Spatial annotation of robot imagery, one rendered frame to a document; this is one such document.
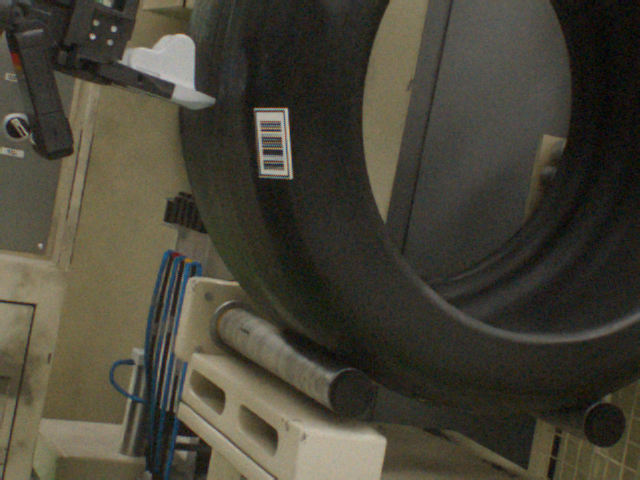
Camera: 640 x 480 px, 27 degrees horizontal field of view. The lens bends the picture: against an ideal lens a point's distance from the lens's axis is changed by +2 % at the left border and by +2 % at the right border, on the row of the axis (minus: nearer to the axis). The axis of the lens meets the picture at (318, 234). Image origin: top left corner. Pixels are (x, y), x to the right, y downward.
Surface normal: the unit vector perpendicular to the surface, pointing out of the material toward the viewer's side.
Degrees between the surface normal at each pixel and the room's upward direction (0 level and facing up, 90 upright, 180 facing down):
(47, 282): 90
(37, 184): 90
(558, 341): 101
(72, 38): 90
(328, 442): 90
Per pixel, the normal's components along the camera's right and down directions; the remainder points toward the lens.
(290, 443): -0.91, -0.15
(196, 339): 0.38, 0.12
